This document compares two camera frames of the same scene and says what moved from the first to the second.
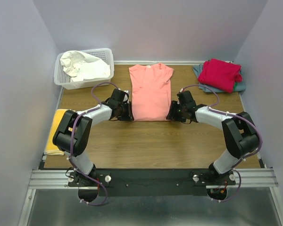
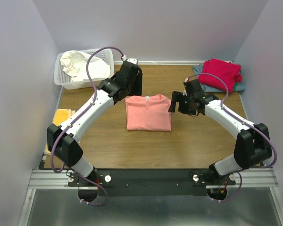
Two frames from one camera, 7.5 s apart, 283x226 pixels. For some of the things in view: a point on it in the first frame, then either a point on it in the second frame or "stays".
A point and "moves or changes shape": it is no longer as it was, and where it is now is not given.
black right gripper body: x=178 y=113 to x=189 y=109
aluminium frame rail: x=245 y=178 stays
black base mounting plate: x=127 y=182 stays
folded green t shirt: x=235 y=86 stays
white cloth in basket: x=81 y=66 stays
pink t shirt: x=151 y=94 moves or changes shape
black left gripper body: x=125 y=113 to x=135 y=89
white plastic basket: x=62 y=80 stays
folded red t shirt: x=220 y=75 stays
